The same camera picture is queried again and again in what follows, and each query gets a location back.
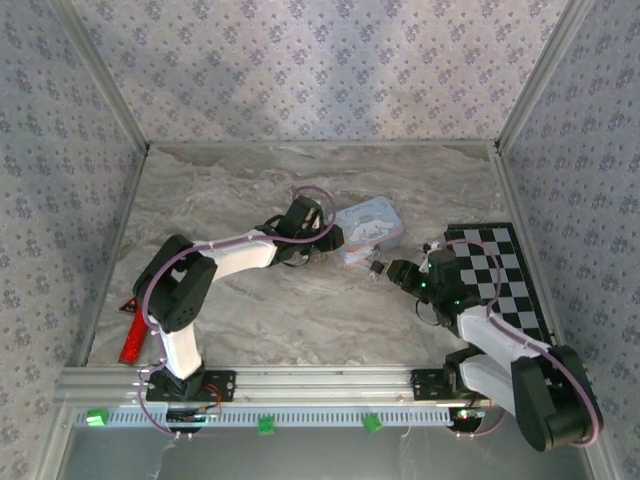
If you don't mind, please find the light blue cartoon tin box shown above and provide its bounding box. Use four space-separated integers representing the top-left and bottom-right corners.
333 195 405 266

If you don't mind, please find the black and white chessboard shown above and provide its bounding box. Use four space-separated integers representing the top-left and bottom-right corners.
443 223 557 346

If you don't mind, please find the red flat bar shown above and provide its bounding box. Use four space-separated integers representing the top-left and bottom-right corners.
118 312 149 365

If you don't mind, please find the left controller circuit board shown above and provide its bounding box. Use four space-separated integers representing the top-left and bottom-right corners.
166 407 224 426

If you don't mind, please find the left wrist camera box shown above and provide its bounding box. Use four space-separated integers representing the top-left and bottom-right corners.
299 199 324 231

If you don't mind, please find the aluminium side frame rail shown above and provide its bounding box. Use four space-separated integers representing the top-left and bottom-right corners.
489 144 571 364
74 147 151 366

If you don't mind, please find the aluminium front frame rail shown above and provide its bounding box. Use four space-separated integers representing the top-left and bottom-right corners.
54 365 599 405

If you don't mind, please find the grey slotted cable duct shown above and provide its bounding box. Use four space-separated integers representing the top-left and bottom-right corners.
73 404 451 429

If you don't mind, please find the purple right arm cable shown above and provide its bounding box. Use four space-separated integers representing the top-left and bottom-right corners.
429 239 604 447

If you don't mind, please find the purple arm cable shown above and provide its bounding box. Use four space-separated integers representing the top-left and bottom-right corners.
429 239 604 447
132 185 337 441

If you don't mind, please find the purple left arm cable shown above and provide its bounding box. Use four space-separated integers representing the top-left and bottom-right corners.
132 185 337 441

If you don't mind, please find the aluminium corner frame post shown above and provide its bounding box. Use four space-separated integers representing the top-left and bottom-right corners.
494 0 596 151
49 0 151 151

